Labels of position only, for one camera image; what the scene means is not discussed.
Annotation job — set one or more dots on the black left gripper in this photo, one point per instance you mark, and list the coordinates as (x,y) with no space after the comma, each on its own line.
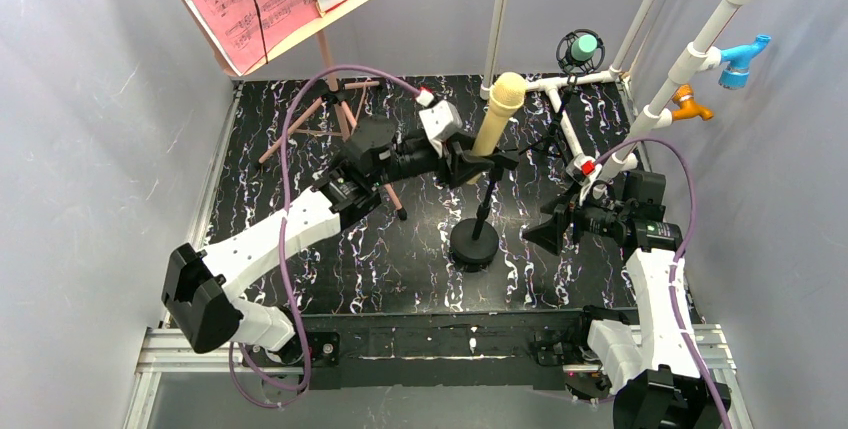
(456,165)

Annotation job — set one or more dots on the cream yellow microphone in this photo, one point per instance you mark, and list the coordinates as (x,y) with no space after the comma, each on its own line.
(506,97)

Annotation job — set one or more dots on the right robot arm base mount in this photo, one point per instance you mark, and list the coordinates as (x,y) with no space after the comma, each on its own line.
(582,369)

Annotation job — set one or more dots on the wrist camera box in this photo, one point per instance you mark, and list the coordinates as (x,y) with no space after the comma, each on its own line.
(440,122)
(583,171)

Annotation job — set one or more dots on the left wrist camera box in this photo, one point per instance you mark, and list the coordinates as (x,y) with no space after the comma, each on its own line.
(440,122)

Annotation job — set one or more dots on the blue pipe fitting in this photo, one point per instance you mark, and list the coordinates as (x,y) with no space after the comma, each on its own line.
(737,62)

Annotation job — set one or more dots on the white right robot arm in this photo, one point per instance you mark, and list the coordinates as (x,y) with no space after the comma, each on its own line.
(659,380)

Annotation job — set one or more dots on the white PVC pipe frame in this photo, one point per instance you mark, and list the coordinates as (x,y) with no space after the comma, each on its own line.
(740,161)

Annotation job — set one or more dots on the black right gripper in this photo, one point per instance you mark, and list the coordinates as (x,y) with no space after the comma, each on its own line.
(565,219)

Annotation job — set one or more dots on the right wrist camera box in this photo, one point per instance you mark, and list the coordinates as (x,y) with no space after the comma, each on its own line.
(583,171)

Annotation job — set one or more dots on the black microphone stand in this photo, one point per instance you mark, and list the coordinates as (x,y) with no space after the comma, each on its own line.
(474,243)

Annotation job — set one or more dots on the small black tripod stand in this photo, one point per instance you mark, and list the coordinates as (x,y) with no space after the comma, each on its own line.
(560,141)

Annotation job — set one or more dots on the orange pipe fitting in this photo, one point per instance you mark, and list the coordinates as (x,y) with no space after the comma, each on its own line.
(687,106)

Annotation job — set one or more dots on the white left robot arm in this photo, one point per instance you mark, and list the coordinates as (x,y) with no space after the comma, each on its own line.
(203,288)

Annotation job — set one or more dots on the green microphone in shock mount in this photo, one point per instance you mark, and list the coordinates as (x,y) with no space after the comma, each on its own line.
(580,52)

